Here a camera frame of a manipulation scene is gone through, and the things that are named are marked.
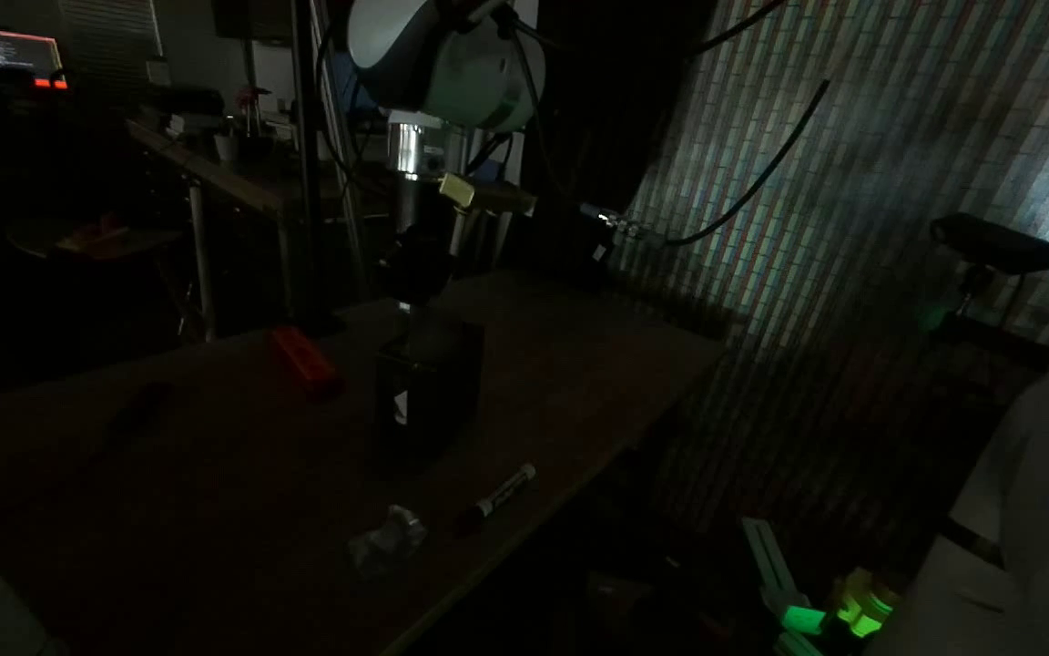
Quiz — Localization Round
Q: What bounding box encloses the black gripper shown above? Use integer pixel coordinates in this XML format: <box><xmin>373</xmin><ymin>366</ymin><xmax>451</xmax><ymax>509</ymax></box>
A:
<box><xmin>387</xmin><ymin>111</ymin><xmax>465</xmax><ymax>306</ymax></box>

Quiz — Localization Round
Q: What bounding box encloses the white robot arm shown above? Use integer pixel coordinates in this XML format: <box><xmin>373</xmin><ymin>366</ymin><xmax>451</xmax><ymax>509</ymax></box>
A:
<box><xmin>345</xmin><ymin>0</ymin><xmax>548</xmax><ymax>306</ymax></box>

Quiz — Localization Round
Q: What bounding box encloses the dark open box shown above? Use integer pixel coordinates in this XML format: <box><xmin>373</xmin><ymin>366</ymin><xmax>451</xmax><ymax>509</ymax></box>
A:
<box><xmin>377</xmin><ymin>312</ymin><xmax>484</xmax><ymax>469</ymax></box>

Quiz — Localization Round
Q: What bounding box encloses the red block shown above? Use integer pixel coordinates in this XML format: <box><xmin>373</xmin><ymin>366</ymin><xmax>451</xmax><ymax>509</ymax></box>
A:
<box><xmin>271</xmin><ymin>327</ymin><xmax>339</xmax><ymax>394</ymax></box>

